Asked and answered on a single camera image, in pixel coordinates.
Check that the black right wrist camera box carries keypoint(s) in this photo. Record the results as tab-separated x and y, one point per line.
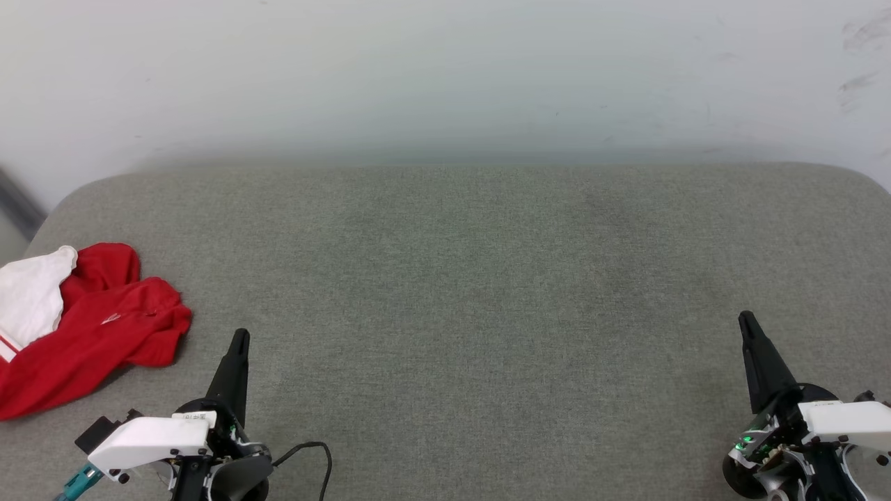
865	396

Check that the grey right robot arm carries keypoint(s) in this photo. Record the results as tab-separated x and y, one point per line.
773	483

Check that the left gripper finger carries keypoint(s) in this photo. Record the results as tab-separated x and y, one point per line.
233	376

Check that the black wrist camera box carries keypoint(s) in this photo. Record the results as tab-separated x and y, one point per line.
865	396
104	430

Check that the red white basketball jersey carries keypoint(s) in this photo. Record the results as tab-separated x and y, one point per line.
104	327

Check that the dark grey baseboard strip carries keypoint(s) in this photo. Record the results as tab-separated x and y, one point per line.
17	202

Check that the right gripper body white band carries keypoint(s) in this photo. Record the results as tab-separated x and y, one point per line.
846	421

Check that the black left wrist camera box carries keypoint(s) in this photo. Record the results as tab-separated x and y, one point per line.
104	430

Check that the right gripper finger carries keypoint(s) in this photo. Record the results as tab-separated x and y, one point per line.
766	369

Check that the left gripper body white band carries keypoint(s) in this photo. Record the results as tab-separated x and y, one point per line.
150	440

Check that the grey fabric sofa seat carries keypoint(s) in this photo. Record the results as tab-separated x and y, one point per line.
487	278

